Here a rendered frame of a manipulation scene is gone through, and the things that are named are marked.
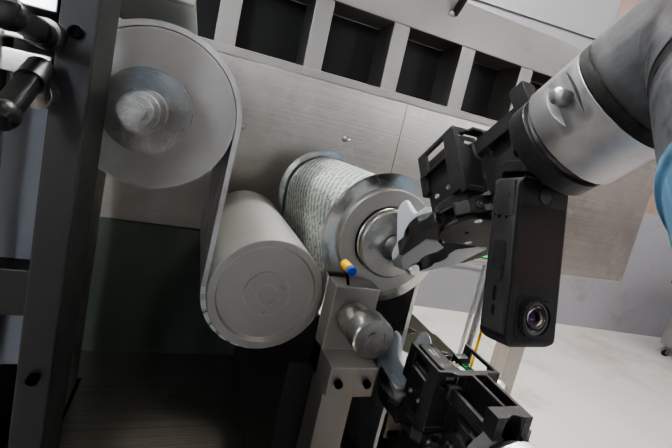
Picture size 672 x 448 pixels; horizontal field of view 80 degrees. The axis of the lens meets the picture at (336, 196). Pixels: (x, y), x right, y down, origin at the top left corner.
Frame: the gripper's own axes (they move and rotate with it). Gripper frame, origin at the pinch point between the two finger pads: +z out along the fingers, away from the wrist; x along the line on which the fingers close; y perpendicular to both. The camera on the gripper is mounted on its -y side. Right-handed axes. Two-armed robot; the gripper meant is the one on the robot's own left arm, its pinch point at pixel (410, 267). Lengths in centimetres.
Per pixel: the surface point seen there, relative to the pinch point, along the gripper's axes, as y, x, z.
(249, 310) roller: -3.5, 14.7, 8.0
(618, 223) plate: 28, -81, 24
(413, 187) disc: 8.5, -0.4, -2.0
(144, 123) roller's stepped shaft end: 3.0, 25.8, -11.1
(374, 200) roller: 6.5, 4.2, -1.3
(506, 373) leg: -2, -77, 70
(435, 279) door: 99, -205, 265
